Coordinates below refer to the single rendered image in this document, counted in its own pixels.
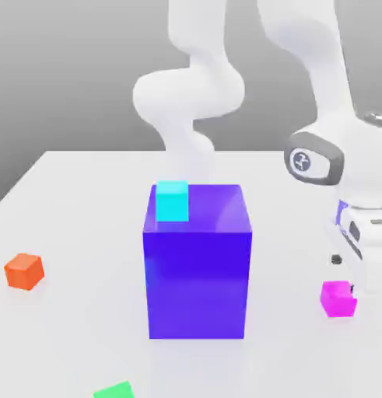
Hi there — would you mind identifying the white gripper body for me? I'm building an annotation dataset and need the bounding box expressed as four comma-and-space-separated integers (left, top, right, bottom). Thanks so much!
329, 221, 382, 295

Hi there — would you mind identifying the small magenta cube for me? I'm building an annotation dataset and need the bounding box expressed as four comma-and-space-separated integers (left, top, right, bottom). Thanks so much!
320, 280, 359, 319

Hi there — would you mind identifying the small cyan cube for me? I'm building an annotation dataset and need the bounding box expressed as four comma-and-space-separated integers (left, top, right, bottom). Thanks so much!
155, 180, 190, 223

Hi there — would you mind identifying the small green cube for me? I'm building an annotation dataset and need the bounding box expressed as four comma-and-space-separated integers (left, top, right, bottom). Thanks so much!
92, 380, 135, 398

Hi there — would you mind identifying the small orange cube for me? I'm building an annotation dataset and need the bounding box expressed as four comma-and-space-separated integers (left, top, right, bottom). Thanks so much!
3, 253, 46, 292

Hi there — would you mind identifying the large blue box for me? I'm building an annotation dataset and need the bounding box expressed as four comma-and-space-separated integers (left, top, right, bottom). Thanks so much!
142, 183, 253, 340

